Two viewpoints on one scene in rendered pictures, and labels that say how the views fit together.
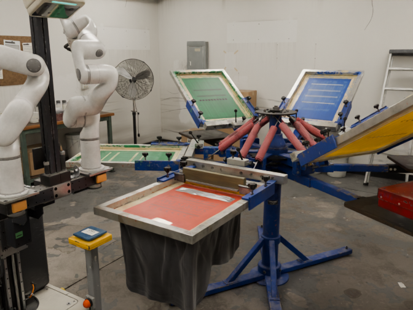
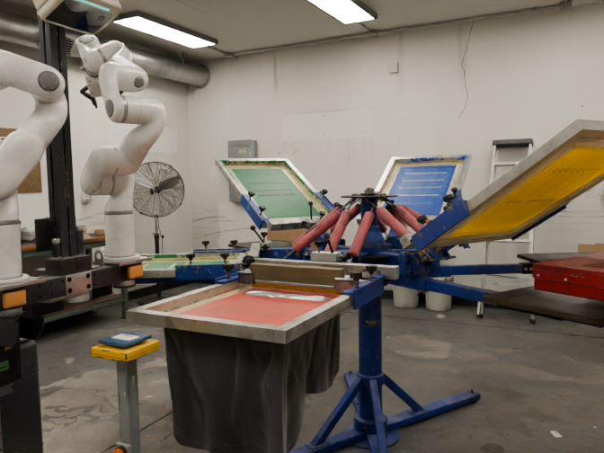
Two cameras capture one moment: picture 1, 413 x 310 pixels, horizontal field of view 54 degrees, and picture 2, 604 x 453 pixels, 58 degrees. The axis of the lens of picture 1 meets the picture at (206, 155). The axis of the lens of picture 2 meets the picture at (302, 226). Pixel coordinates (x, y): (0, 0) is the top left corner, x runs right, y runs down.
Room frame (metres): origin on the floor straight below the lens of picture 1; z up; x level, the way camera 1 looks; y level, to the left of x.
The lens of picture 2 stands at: (0.07, 0.16, 1.39)
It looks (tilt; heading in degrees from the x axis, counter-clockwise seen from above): 5 degrees down; 354
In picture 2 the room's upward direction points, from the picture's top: 1 degrees counter-clockwise
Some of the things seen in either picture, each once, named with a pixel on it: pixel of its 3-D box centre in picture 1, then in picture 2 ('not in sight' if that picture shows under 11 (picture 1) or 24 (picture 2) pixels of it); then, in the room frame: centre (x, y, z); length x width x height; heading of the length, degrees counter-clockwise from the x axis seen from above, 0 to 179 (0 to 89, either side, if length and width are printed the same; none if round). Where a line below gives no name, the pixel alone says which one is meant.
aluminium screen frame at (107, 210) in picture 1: (190, 198); (267, 299); (1.99, 0.08, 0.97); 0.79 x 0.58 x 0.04; 147
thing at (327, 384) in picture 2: (218, 253); (314, 376); (1.83, -0.06, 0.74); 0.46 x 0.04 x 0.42; 147
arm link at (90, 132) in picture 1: (86, 123); (115, 190); (1.98, 0.59, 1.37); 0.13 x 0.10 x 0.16; 127
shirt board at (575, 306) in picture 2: (340, 192); (470, 290); (2.28, -0.80, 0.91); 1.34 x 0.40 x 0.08; 27
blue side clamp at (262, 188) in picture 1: (259, 194); (364, 291); (2.04, -0.28, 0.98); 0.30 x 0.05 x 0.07; 147
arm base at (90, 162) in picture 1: (88, 153); (116, 235); (1.99, 0.60, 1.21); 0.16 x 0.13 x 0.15; 59
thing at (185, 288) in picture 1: (155, 262); (221, 391); (1.75, 0.24, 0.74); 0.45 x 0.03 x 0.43; 57
